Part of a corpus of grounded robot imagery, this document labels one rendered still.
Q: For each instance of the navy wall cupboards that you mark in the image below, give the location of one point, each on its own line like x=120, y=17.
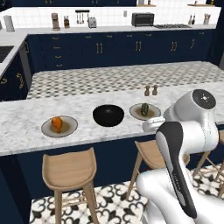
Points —
x=70, y=2

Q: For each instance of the navy base cupboard run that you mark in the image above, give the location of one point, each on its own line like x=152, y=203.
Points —
x=122, y=48

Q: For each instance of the grey plate with cucumber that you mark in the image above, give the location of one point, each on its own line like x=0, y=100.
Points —
x=135, y=112

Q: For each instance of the black utensil rail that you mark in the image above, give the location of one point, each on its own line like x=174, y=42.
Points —
x=82, y=11

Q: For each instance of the wooden wall shelf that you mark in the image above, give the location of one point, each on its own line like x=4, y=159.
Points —
x=146, y=5
x=197, y=4

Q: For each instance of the black hob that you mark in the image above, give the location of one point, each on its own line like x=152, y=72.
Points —
x=172, y=26

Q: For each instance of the navy island base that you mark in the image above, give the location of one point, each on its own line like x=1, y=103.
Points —
x=113, y=159

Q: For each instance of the tall navy cabinet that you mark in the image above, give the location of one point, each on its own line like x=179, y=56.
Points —
x=217, y=35

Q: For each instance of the grey plate with drumstick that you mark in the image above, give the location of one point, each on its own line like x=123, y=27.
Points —
x=68, y=127

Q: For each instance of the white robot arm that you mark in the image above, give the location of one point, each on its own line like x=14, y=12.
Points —
x=192, y=137

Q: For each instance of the light wooden bar stool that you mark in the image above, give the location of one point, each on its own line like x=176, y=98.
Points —
x=68, y=169
x=149, y=154
x=218, y=163

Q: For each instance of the dark bottle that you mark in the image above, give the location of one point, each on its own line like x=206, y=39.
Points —
x=193, y=19

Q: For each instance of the white paper towel roll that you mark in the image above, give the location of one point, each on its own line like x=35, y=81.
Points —
x=8, y=23

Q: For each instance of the orange chicken drumstick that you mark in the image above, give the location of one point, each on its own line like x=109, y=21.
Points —
x=57, y=124

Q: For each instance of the grey utensil pot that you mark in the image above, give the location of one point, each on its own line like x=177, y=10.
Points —
x=206, y=20

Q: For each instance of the silver toaster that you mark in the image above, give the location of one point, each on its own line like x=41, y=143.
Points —
x=92, y=22

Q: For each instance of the wooden knife block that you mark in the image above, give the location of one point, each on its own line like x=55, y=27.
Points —
x=66, y=22

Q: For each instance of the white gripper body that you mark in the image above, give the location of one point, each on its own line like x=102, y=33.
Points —
x=152, y=124

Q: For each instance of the dark sink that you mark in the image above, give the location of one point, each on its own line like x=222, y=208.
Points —
x=4, y=53

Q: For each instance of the pale bottle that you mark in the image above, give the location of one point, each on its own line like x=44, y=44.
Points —
x=190, y=20

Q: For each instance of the grey dishwasher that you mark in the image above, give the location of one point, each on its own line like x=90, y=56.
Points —
x=25, y=64

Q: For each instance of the green cucumber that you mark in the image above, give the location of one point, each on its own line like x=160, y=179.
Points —
x=144, y=109

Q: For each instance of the navy cupboards under sink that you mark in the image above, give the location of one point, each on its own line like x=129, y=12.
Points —
x=11, y=80

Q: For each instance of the brown salt shaker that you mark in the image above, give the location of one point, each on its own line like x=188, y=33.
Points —
x=146, y=91

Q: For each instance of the black toaster oven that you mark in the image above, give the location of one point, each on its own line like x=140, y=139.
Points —
x=142, y=19

